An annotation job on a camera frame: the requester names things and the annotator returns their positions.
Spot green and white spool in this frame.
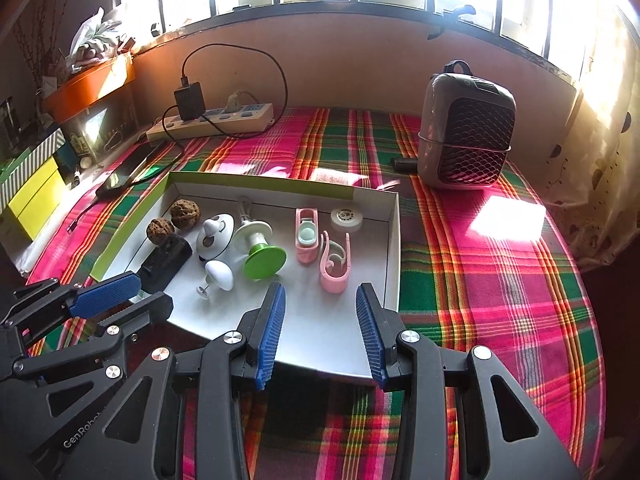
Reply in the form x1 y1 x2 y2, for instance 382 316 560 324
232 217 288 281

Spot plaid tablecloth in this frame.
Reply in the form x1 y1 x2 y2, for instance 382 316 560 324
25 107 598 480

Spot thin black phone cable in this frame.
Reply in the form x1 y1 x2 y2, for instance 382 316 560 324
66 195 101 233

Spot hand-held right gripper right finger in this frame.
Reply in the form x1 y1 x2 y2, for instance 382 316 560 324
355 282 583 480

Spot black window handle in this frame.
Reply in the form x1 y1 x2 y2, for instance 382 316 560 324
427 4 478 38

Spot orange planter box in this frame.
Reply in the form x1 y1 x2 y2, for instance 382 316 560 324
42 55 136 123

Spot black charger cable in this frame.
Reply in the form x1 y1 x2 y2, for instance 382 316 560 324
162 44 290 138

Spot white dome toy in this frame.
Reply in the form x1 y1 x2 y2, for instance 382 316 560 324
196 212 235 256

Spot pink and green clipper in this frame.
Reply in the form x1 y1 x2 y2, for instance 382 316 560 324
295 207 321 264

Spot black charger adapter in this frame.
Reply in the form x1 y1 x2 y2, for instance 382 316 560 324
173 81 207 123

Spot white mushroom-shaped knob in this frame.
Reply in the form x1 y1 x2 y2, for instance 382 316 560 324
196 259 234 302

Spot brown walnut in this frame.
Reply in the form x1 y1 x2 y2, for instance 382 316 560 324
170 200 202 231
146 217 176 248

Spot grey portable heater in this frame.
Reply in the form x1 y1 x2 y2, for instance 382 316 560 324
416 60 516 190

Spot pink hook clip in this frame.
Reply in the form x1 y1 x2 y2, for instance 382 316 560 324
318 230 352 295

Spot dry branches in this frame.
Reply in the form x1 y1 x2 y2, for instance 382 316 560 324
12 0 66 91

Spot green striped box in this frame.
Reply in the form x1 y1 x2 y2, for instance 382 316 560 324
0 127 66 208

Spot black bike light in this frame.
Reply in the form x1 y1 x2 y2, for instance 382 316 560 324
140 235 193 293

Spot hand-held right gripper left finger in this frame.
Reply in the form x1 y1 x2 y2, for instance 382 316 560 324
65 282 288 480

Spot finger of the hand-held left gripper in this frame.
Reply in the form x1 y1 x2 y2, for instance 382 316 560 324
15 294 173 386
0 271 143 346

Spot yellow box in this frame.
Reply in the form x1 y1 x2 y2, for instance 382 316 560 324
0 165 66 241

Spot white plastic bag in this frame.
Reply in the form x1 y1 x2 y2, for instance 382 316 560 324
65 7 133 71

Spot clear jar with white lid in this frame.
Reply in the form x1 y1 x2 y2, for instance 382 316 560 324
330 207 363 234

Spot white plastic sheet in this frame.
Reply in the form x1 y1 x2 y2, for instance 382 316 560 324
10 232 56 276

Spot black smartphone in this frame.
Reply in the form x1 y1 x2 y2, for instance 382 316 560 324
95 144 171 198

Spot patterned curtain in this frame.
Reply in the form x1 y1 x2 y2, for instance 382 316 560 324
540 0 640 271

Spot dark glass case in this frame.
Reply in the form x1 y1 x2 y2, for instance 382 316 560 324
60 92 136 161

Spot green and white cardboard box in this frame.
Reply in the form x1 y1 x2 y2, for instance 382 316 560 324
90 171 402 386

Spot white power strip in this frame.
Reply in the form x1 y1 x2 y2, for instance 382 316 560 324
146 103 276 142

